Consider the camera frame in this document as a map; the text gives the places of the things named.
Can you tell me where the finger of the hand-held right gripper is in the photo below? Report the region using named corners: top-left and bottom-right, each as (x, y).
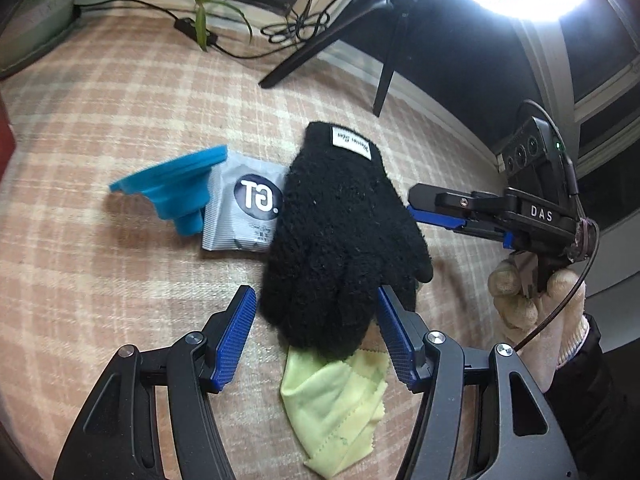
top-left (407, 183), bottom-right (507, 218)
top-left (407, 204), bottom-right (516, 251)

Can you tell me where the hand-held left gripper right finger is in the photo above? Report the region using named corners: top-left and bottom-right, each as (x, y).
top-left (376, 285), bottom-right (581, 480)

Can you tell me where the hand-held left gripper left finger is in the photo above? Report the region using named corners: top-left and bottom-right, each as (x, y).
top-left (52, 284), bottom-right (258, 480)

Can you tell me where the yellow-green cleaning cloth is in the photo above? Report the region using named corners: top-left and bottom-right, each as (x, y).
top-left (279, 345), bottom-right (390, 465)

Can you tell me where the black knit glove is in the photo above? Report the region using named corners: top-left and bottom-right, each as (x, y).
top-left (256, 121), bottom-right (433, 361)

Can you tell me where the grey wipe packet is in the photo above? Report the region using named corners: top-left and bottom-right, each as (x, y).
top-left (201, 152), bottom-right (291, 253)

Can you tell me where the blue folding funnel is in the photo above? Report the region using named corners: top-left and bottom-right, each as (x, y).
top-left (109, 144), bottom-right (230, 237)

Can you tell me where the dark red cardboard box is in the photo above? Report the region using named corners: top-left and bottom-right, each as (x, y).
top-left (0, 95), bottom-right (18, 196)

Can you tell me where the person's right forearm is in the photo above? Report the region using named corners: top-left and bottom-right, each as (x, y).
top-left (542, 312), bottom-right (640, 480)

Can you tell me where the person's right hand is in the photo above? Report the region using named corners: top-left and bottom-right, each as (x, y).
top-left (487, 252), bottom-right (592, 392)

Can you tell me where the black tripod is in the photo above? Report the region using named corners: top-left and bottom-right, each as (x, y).
top-left (257, 0), bottom-right (426, 118)

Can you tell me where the green spider plant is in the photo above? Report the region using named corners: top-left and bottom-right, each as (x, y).
top-left (55, 0), bottom-right (301, 53)

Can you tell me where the grey-green plant pot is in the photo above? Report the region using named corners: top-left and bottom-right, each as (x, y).
top-left (0, 0), bottom-right (83, 76)

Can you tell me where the thin dark gripper cable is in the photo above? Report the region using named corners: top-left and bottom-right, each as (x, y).
top-left (515, 100), bottom-right (601, 351)

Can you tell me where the white window frame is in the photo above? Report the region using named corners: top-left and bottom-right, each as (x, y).
top-left (515, 10), bottom-right (640, 171)

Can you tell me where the black ring light cable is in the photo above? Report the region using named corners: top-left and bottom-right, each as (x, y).
top-left (75, 0), bottom-right (331, 58)

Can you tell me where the black inline cable switch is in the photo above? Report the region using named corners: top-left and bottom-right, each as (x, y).
top-left (174, 17), bottom-right (221, 47)

